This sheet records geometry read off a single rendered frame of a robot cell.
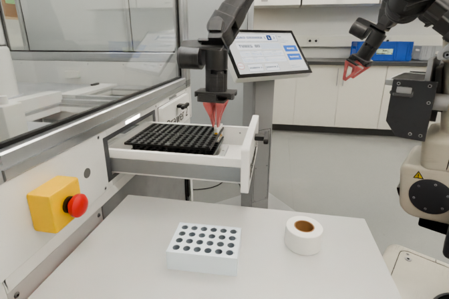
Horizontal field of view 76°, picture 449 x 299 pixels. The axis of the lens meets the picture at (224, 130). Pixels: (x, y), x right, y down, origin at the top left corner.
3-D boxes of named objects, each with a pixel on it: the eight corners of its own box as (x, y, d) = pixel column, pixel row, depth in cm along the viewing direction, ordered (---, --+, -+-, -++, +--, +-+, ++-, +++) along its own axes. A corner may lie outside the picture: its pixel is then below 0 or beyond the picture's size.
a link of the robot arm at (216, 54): (224, 45, 68) (230, 45, 73) (197, 45, 70) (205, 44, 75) (223, 75, 70) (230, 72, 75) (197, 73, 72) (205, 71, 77)
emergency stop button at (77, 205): (92, 209, 51) (89, 189, 50) (77, 223, 48) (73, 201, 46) (77, 207, 52) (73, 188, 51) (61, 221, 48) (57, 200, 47)
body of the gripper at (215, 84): (232, 101, 72) (234, 71, 69) (194, 98, 74) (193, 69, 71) (237, 96, 78) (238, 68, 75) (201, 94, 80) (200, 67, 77)
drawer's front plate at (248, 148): (257, 148, 91) (258, 114, 87) (248, 195, 63) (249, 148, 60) (252, 147, 91) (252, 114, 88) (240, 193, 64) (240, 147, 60)
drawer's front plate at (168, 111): (189, 117, 126) (188, 93, 122) (164, 139, 98) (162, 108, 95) (186, 117, 126) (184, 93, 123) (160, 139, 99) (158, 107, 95)
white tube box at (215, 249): (240, 243, 57) (241, 227, 56) (236, 277, 49) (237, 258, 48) (180, 237, 58) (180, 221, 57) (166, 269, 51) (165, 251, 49)
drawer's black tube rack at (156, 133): (224, 147, 86) (224, 127, 84) (210, 172, 70) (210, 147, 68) (154, 142, 90) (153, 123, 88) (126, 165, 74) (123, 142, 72)
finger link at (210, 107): (228, 131, 74) (230, 96, 71) (202, 129, 75) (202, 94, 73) (233, 124, 80) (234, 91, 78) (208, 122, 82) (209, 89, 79)
